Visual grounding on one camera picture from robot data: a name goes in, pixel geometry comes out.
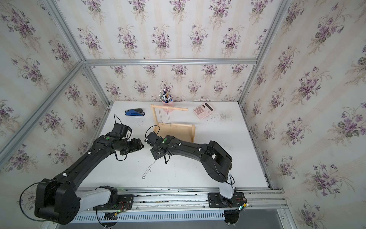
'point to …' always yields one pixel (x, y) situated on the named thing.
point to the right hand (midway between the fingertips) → (159, 152)
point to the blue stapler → (135, 112)
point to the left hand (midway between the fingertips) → (141, 147)
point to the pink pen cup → (167, 100)
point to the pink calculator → (204, 110)
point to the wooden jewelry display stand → (184, 132)
